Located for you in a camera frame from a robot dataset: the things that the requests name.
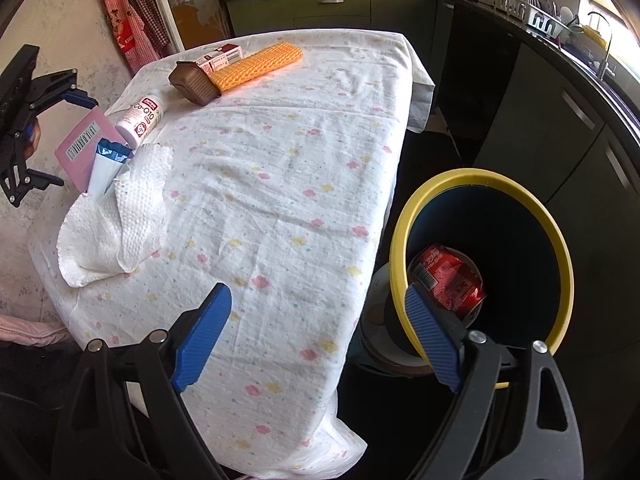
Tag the glass cabinet door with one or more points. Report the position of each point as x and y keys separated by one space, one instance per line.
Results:
x=195 y=5

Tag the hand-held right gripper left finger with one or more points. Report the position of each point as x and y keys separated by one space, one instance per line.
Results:
x=205 y=340

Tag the white dish rack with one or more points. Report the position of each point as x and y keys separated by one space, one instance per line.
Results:
x=530 y=12

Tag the white floral tablecloth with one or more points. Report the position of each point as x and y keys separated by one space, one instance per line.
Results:
x=280 y=200

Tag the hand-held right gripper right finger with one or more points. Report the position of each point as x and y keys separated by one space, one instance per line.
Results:
x=430 y=340

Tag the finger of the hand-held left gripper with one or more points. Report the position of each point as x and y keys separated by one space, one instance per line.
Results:
x=80 y=97
x=37 y=180

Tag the brown plastic container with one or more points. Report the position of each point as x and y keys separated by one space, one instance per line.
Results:
x=192 y=82

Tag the orange textured sponge mat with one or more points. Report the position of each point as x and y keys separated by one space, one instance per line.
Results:
x=255 y=67

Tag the white paper towel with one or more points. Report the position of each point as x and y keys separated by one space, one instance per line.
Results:
x=135 y=210

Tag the red checkered apron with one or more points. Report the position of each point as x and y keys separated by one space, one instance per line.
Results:
x=150 y=5

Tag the crushed red soda can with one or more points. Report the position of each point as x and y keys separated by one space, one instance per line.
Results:
x=447 y=280

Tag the chrome kitchen faucet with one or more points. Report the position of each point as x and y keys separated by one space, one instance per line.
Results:
x=605 y=45

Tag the grey table underlay cloth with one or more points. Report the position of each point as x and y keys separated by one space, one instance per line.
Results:
x=420 y=110

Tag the pink barcode box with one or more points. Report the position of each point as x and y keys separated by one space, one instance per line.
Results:
x=82 y=145

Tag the pink quilted garment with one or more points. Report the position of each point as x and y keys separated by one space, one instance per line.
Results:
x=30 y=332

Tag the white supplement bottle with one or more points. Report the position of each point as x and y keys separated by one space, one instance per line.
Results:
x=140 y=120

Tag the red and white carton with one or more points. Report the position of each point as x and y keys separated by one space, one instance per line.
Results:
x=222 y=57

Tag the green kitchen cabinets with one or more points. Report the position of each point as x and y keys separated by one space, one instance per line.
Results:
x=540 y=110

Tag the blue and white wrapper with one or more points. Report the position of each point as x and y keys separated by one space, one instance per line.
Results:
x=107 y=167

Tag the yellow-rimmed dark bin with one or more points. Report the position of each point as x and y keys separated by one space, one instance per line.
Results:
x=550 y=240

